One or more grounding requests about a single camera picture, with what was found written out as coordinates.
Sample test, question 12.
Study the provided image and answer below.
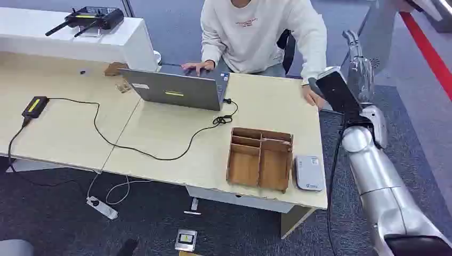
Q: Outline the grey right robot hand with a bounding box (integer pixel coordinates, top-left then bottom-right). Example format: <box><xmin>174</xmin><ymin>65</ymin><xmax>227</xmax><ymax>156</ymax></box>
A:
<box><xmin>315</xmin><ymin>29</ymin><xmax>376</xmax><ymax>124</ymax></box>

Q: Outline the person's left hand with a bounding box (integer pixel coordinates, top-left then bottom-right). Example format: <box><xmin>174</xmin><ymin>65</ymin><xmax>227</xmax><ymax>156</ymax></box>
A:
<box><xmin>301</xmin><ymin>84</ymin><xmax>326</xmax><ymax>109</ymax></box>

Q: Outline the person's hand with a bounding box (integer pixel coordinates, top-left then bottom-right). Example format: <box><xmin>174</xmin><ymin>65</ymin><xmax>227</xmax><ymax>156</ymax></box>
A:
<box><xmin>301</xmin><ymin>84</ymin><xmax>326</xmax><ymax>109</ymax></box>
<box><xmin>182</xmin><ymin>60</ymin><xmax>216</xmax><ymax>77</ymax></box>

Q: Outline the black chair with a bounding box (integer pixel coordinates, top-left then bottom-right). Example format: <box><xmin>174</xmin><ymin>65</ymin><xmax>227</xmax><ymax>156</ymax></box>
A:
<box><xmin>277</xmin><ymin>29</ymin><xmax>297</xmax><ymax>75</ymax></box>

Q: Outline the white card reader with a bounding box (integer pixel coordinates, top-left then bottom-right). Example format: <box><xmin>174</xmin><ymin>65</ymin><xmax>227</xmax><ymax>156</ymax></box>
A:
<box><xmin>294</xmin><ymin>155</ymin><xmax>326</xmax><ymax>193</ymax></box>

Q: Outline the person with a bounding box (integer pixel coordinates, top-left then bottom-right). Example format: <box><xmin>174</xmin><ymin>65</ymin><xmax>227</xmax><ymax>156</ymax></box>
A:
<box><xmin>182</xmin><ymin>0</ymin><xmax>328</xmax><ymax>107</ymax></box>

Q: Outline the wooden card box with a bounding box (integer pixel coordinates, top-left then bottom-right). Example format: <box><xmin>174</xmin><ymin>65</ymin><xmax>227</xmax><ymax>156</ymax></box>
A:
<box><xmin>225</xmin><ymin>126</ymin><xmax>294</xmax><ymax>194</ymax></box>

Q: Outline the person's right hand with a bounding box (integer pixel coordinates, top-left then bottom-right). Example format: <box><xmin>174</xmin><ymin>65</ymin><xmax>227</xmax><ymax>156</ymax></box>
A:
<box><xmin>182</xmin><ymin>60</ymin><xmax>216</xmax><ymax>77</ymax></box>

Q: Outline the grey laptop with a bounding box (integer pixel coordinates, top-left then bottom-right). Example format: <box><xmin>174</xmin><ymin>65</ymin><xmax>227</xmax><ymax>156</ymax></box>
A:
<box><xmin>119</xmin><ymin>64</ymin><xmax>231</xmax><ymax>112</ymax></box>

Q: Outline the steel floor socket box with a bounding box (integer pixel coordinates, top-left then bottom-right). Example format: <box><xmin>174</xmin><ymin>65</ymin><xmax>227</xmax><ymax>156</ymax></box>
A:
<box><xmin>174</xmin><ymin>228</ymin><xmax>198</xmax><ymax>253</ymax></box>

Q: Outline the small wooden card stand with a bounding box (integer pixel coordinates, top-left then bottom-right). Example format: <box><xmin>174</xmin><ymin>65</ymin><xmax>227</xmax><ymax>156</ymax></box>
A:
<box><xmin>115</xmin><ymin>80</ymin><xmax>132</xmax><ymax>94</ymax></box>

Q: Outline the brown wooden block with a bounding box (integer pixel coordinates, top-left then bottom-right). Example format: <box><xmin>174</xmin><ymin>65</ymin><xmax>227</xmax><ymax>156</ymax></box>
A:
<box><xmin>103</xmin><ymin>61</ymin><xmax>129</xmax><ymax>77</ymax></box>

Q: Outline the white counter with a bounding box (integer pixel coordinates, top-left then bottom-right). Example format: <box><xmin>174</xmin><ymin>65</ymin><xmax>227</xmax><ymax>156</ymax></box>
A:
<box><xmin>0</xmin><ymin>7</ymin><xmax>158</xmax><ymax>72</ymax></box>

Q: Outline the black router with antennas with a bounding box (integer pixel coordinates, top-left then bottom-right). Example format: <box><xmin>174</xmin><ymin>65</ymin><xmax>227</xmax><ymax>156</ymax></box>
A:
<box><xmin>45</xmin><ymin>6</ymin><xmax>125</xmax><ymax>38</ymax></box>

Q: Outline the white power strip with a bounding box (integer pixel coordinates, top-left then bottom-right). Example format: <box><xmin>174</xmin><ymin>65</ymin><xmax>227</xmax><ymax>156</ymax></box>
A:
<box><xmin>86</xmin><ymin>196</ymin><xmax>119</xmax><ymax>221</ymax></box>

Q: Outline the black power adapter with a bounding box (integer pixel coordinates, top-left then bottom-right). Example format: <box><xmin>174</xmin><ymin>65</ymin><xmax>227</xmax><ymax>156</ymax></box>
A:
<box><xmin>21</xmin><ymin>95</ymin><xmax>50</xmax><ymax>119</ymax></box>

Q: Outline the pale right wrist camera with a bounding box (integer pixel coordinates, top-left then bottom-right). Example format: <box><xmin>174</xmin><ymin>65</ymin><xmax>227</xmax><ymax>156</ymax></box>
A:
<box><xmin>359</xmin><ymin>105</ymin><xmax>388</xmax><ymax>148</ymax></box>

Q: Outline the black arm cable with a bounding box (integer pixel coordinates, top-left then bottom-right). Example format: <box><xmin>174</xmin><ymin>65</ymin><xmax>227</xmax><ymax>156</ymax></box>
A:
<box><xmin>325</xmin><ymin>119</ymin><xmax>346</xmax><ymax>256</ymax></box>

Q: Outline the white desk leg frame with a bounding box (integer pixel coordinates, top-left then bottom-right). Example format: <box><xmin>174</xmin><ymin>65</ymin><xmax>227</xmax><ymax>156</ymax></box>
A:
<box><xmin>185</xmin><ymin>185</ymin><xmax>316</xmax><ymax>241</ymax></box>

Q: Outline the white cable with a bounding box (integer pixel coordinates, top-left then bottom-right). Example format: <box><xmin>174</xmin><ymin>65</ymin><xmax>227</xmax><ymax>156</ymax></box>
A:
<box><xmin>87</xmin><ymin>171</ymin><xmax>153</xmax><ymax>206</ymax></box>

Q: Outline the black laptop power cable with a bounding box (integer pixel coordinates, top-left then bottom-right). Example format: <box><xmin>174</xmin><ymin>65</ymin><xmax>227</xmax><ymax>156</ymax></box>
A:
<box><xmin>47</xmin><ymin>97</ymin><xmax>239</xmax><ymax>162</ymax></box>

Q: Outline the black mains cable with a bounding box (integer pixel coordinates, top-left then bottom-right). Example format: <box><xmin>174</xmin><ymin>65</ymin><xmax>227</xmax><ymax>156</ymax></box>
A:
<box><xmin>7</xmin><ymin>118</ymin><xmax>90</xmax><ymax>199</ymax></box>

